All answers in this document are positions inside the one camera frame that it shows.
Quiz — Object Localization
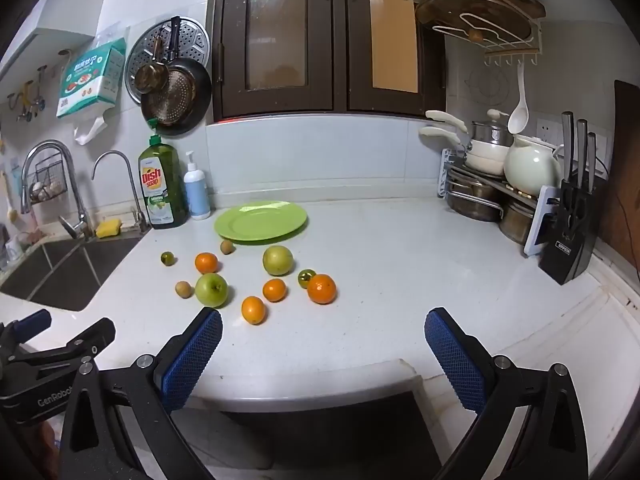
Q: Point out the green apple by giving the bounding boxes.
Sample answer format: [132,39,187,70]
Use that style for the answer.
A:
[194,273,229,307]

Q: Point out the black frying pan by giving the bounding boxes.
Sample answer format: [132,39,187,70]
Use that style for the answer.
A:
[140,16,213,137]

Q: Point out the large steel pot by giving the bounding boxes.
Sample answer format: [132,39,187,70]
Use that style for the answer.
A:
[446,170,505,222]

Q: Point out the kitchen sink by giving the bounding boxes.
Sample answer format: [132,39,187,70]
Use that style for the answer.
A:
[0,235,143,312]

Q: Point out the white wall rack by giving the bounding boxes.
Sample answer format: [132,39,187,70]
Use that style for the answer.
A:
[405,0,547,67]

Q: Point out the tall chrome faucet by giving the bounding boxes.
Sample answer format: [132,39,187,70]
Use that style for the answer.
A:
[21,140,94,241]

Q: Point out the green dish soap bottle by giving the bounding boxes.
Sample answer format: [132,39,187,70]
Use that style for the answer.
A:
[138,119,190,230]

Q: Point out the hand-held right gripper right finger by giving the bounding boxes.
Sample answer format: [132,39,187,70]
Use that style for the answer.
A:
[424,306,591,480]

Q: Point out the cream ceramic pot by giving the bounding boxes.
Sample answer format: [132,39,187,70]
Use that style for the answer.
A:
[503,135,564,197]

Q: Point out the white wall socket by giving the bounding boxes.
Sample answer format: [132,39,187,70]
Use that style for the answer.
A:
[536,118,562,147]

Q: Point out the steel handled knife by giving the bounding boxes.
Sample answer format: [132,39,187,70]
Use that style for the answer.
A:
[576,119,589,187]
[561,111,576,182]
[586,132,598,194]

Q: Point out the small steel pot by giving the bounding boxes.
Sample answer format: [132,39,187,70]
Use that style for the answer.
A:
[499,195,540,246]

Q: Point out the large orange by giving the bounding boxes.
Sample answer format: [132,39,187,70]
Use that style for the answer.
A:
[306,273,337,305]

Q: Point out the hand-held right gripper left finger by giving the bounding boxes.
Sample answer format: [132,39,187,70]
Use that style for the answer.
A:
[59,306,223,480]

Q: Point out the small orange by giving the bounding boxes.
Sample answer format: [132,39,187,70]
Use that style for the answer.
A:
[262,278,287,303]

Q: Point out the green plate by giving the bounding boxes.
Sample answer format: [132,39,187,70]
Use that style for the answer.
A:
[214,201,308,245]

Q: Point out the small gooseneck faucet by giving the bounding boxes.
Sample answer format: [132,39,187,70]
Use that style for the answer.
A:
[92,151,152,234]

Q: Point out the cream pan with handle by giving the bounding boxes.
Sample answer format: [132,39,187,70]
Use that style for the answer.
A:
[419,126,512,177]

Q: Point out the brown wooden board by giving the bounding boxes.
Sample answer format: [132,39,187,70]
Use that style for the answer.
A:
[597,80,640,267]

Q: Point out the white pump bottle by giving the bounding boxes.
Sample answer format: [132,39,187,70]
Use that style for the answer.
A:
[183,151,212,221]

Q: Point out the hanging wire basket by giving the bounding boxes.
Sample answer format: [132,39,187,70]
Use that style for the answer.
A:
[25,156,69,206]

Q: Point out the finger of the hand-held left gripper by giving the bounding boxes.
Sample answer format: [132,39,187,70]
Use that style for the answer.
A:
[0,309,53,352]
[10,317,117,376]

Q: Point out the small copper saucepan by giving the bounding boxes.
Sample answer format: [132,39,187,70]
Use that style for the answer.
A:
[134,35,169,94]

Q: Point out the white ladle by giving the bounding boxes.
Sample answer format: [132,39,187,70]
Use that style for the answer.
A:
[507,61,531,135]

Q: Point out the grey pot rack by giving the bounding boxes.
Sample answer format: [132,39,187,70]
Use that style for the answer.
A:
[439,148,562,259]

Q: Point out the white wall shelf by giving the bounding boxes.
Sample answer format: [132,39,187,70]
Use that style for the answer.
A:
[0,27,97,82]

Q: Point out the yellow-green pear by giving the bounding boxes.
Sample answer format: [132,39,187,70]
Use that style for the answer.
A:
[262,245,294,277]

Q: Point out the black kitchen scissors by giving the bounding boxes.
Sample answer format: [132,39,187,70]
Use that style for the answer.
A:
[561,199,590,241]

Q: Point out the round perforated steamer tray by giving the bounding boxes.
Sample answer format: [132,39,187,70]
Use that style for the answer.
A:
[125,17,211,107]

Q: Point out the dark brown framed window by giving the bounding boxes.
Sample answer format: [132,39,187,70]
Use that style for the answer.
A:
[207,0,447,124]

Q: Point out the black knife block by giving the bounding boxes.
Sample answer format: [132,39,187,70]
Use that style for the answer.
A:
[538,179,601,286]

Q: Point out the green and white bag box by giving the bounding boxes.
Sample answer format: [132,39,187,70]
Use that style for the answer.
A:
[56,37,126,119]

